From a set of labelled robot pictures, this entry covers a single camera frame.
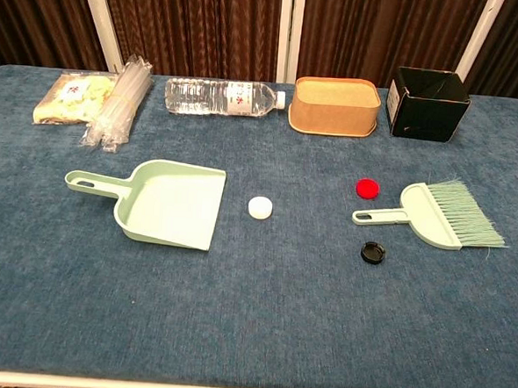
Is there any white bottle cap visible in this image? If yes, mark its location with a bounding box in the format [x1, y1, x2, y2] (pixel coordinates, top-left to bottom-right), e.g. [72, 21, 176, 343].
[247, 195, 275, 219]

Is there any mint green dustpan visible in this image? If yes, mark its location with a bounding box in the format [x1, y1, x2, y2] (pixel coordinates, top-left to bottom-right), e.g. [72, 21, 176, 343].
[60, 153, 228, 254]

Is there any red bottle cap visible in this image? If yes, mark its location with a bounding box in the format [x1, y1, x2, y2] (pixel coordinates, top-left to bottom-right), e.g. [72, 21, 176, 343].
[356, 177, 383, 199]

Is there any black bottle cap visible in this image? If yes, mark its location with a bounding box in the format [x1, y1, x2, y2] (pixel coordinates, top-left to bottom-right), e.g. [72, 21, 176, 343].
[359, 241, 386, 265]

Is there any mint green hand brush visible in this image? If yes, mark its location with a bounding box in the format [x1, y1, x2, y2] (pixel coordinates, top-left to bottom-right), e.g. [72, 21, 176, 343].
[350, 174, 513, 254]

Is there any clear plastic water bottle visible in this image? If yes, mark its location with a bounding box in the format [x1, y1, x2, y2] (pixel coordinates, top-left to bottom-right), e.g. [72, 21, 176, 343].
[162, 75, 288, 122]

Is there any brown kraft paper bowl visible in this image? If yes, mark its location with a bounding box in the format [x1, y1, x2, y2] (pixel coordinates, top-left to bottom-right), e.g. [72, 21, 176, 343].
[286, 74, 383, 140]

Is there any bundle of clear wrapped straws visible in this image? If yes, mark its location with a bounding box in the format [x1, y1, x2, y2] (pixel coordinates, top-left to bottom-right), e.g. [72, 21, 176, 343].
[77, 50, 155, 155]

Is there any black cardboard box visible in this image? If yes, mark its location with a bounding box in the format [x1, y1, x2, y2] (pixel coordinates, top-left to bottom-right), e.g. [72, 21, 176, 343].
[384, 65, 473, 144]

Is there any clear bag of yellow snacks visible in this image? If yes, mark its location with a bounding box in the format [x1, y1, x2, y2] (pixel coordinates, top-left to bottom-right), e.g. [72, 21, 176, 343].
[32, 68, 120, 130]

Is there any white partition post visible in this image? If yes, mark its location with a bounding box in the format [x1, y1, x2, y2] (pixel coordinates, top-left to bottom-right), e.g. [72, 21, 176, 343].
[455, 0, 506, 78]
[274, 0, 306, 84]
[72, 0, 126, 73]

